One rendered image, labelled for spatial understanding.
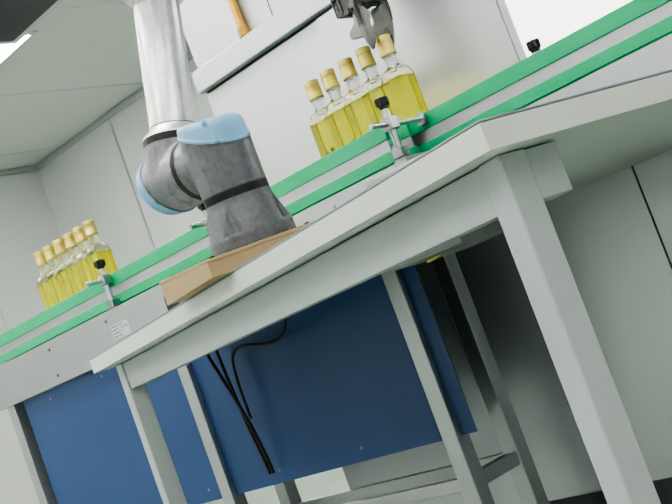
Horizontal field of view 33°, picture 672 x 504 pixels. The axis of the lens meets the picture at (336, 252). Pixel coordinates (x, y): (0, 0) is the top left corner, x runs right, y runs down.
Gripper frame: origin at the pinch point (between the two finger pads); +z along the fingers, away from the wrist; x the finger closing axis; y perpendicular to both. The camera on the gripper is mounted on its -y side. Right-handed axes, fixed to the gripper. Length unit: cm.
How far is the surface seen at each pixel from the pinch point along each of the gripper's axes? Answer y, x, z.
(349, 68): 10.1, 2.3, 1.7
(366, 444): 31, 17, 79
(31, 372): 146, 31, 33
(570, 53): -41.8, 0.1, 22.1
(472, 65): -9.5, -12.7, 11.4
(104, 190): 547, -256, -112
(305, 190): 22.0, 16.0, 23.3
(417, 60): 3.2, -11.5, 4.4
